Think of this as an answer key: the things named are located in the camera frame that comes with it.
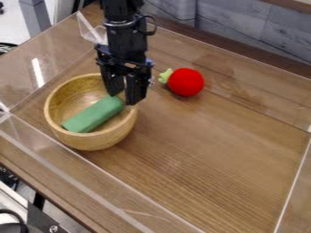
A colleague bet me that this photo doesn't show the black cable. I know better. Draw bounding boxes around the black cable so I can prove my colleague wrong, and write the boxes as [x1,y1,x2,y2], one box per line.
[0,208,30,233]

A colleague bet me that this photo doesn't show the brown wooden bowl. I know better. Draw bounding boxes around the brown wooden bowl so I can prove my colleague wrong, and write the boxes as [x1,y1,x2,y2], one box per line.
[44,73,138,151]

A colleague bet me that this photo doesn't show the clear acrylic tray walls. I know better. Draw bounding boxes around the clear acrylic tray walls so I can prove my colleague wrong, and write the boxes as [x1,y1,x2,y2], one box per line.
[0,8,311,233]

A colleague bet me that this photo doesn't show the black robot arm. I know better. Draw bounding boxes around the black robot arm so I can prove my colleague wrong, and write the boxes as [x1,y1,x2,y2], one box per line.
[95,0,157,106]

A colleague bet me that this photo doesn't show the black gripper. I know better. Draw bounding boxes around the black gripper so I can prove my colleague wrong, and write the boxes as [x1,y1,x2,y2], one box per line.
[95,44,155,106]

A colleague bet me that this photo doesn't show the red plush tomato toy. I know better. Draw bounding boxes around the red plush tomato toy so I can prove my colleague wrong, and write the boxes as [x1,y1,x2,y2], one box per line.
[158,67,205,97]

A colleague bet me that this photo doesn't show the green rectangular block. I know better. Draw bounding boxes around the green rectangular block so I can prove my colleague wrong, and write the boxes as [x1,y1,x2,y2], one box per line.
[62,96,126,133]

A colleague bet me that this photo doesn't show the black metal bracket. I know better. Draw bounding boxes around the black metal bracket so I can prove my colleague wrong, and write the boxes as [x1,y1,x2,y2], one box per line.
[26,203,70,233]

